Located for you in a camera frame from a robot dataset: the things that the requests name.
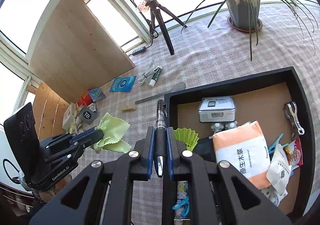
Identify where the black ballpoint pen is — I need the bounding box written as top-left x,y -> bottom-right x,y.
153,99 -> 167,178

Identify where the green cleaning cloth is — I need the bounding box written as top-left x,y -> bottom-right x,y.
90,113 -> 131,154

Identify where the silver tin box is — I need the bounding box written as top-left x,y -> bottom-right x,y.
198,96 -> 236,123

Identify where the white usb cable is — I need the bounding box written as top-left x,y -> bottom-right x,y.
137,60 -> 156,87

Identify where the white paper sachet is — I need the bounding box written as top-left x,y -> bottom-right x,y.
266,143 -> 291,195

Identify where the red coffee mix sachet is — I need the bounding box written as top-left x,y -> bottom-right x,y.
285,138 -> 303,170

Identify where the metal clip wrench tool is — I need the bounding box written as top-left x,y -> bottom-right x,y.
283,101 -> 305,140

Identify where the white small box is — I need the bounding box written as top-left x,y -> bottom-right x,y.
62,103 -> 76,131

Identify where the grey square card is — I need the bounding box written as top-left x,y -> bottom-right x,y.
76,107 -> 98,125

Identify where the yellow plastic shuttlecock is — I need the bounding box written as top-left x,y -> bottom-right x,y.
174,127 -> 199,151

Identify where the wooden slat panel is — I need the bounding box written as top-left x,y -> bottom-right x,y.
27,82 -> 69,140

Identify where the red packet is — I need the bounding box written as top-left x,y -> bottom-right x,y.
76,92 -> 93,107

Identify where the blue picture card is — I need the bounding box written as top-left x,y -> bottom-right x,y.
88,88 -> 106,102

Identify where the wooden clothespin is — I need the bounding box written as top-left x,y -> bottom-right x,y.
119,105 -> 136,112

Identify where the white bead cluster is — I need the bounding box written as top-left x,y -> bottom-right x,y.
211,121 -> 237,133

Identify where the blue wet wipe packet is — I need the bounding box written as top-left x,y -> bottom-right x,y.
110,76 -> 136,93

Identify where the metal spoon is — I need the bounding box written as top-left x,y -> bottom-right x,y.
135,82 -> 186,105

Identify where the orange tissue pack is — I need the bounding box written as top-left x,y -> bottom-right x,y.
213,121 -> 271,189

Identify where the green white glue stick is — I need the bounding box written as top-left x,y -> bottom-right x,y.
149,67 -> 162,87

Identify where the large wooden board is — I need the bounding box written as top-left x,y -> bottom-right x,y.
29,0 -> 135,103

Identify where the black storage tray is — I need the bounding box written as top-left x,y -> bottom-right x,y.
165,67 -> 315,223

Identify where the blue plastic clothespin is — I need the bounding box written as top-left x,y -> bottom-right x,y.
268,133 -> 284,155

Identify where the pink checkered tablecloth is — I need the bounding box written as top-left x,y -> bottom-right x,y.
93,3 -> 319,195

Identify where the black tripod stand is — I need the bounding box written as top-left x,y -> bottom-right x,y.
144,0 -> 187,55

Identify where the potted spider plant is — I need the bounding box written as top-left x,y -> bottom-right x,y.
182,0 -> 319,60

